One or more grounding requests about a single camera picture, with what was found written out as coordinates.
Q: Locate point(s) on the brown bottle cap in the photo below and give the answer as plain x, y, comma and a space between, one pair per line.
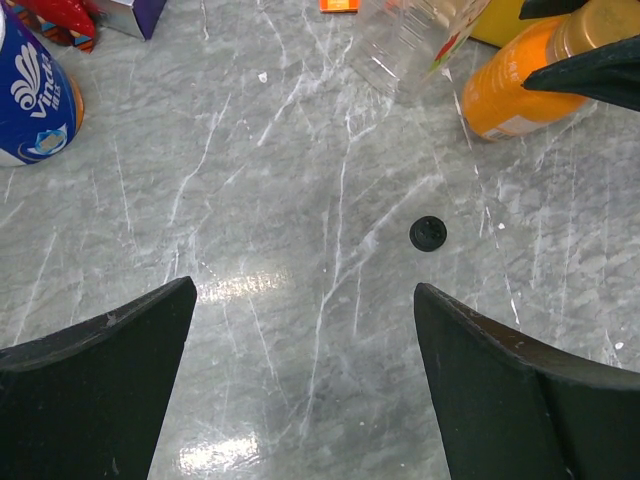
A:
597, 23

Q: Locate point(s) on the red snack bag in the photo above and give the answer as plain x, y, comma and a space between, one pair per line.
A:
63, 22

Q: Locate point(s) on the toilet paper roll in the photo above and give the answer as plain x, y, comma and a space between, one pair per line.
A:
41, 106

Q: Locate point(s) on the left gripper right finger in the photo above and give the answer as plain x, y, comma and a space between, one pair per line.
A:
511, 407

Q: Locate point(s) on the purple silver box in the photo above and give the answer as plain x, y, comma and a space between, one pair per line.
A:
136, 18

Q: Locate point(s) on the large clear plastic bottle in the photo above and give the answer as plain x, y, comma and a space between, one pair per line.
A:
400, 44

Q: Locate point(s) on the orange packet box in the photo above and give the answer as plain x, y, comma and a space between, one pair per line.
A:
338, 6

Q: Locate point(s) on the small orange juice bottle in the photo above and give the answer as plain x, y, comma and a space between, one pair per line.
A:
496, 106

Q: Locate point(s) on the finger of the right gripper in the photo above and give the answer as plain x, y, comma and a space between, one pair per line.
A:
536, 9
608, 74

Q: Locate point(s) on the black bottle cap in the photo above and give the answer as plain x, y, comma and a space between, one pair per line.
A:
428, 233

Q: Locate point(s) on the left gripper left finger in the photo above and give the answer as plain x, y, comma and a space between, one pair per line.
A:
89, 401

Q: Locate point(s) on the yellow plastic basket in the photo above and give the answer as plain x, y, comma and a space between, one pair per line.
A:
500, 23

